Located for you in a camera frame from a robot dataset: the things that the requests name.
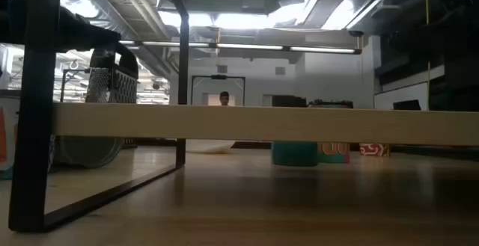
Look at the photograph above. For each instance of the dark tray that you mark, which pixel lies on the dark tray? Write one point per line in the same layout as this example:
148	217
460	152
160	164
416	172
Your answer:
331	104

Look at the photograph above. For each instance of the black monitor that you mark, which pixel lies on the black monitor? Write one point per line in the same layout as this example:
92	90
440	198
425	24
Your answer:
406	105

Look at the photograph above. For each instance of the black ceiling camera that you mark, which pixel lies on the black ceiling camera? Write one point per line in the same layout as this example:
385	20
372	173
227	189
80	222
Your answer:
355	33

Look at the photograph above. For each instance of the white translucent bowl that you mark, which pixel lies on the white translucent bowl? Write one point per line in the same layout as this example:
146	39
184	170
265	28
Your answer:
209	147

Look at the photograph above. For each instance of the red white swirl pattern can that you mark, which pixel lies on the red white swirl pattern can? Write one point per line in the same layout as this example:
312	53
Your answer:
374	149

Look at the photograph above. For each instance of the teal can with orange letters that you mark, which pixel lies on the teal can with orange letters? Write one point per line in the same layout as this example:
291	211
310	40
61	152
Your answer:
334	152

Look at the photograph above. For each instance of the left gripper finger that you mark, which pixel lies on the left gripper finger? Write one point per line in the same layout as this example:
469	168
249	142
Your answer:
105	36

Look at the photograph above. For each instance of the long tube light fixture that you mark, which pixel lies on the long tube light fixture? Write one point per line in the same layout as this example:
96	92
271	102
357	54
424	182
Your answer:
243	46

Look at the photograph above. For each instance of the silver corrugated ventilation duct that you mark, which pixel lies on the silver corrugated ventilation duct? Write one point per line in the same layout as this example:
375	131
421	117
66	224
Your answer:
105	10

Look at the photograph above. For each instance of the dark box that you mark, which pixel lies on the dark box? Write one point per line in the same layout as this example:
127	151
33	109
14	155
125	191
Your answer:
288	101

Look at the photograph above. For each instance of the wooden shelf with black frame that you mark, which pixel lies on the wooden shelf with black frame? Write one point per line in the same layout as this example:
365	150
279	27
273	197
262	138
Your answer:
262	124

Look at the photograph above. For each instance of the plain teal can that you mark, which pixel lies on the plain teal can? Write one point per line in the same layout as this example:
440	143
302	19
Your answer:
294	153

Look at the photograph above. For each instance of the white wall board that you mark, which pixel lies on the white wall board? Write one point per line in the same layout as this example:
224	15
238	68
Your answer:
400	95

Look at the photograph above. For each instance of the person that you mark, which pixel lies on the person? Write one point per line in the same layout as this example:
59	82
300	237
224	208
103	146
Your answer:
224	98

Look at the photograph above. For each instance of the carrot print can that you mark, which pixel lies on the carrot print can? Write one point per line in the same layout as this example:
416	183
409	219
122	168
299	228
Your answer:
86	152

